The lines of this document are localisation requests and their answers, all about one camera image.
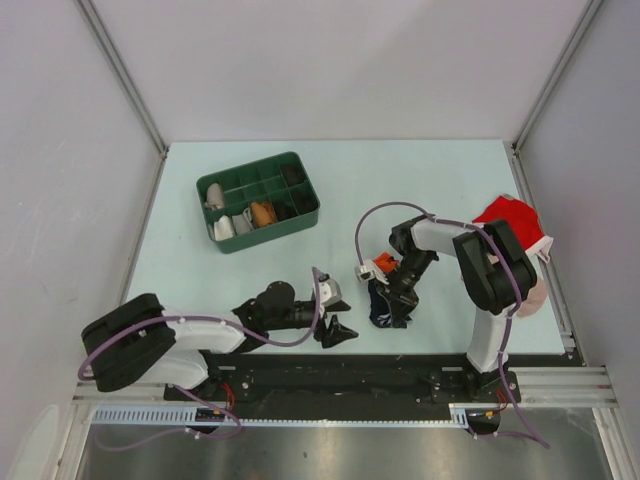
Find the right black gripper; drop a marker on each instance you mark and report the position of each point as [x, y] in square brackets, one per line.
[401, 300]

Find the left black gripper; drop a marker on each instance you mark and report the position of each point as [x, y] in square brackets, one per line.
[333, 334]

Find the navy orange underwear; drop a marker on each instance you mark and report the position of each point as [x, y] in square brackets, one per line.
[380, 313]

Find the green compartment organizer tray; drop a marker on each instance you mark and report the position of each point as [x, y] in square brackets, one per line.
[260, 180]

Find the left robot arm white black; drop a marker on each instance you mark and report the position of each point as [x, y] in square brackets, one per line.
[138, 341]

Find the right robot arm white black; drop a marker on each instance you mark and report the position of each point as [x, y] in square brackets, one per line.
[497, 276]

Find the pink underwear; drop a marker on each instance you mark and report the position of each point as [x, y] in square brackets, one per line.
[536, 298]

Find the red white underwear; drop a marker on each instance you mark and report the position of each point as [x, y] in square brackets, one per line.
[525, 223]

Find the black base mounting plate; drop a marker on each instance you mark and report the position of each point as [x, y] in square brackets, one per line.
[436, 379]

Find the black rolled cloth front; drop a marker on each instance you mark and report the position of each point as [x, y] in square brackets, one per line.
[284, 210]

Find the black rolled cloth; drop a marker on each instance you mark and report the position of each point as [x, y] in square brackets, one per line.
[284, 210]
[292, 175]
[304, 203]

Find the black rolled cloth right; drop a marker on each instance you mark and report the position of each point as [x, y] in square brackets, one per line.
[304, 203]

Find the orange rolled cloth in tray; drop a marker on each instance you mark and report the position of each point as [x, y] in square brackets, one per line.
[263, 214]

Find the grey rolled cloth in tray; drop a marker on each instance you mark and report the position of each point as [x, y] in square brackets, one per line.
[243, 222]

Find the white rolled cloth in tray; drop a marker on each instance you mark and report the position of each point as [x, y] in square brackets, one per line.
[223, 229]

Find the black rolled cloth back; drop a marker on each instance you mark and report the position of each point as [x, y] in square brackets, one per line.
[292, 175]

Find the beige rolled cloth in tray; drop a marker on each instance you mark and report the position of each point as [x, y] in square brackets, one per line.
[214, 199]

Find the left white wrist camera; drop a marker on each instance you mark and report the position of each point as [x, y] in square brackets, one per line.
[329, 292]

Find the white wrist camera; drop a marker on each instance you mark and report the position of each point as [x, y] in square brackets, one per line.
[368, 270]
[329, 292]

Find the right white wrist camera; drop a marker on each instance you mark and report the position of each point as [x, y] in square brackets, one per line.
[368, 270]

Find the slotted cable duct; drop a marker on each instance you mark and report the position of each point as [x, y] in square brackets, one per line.
[198, 416]

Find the aluminium frame rail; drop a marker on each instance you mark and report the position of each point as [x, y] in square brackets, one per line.
[584, 386]

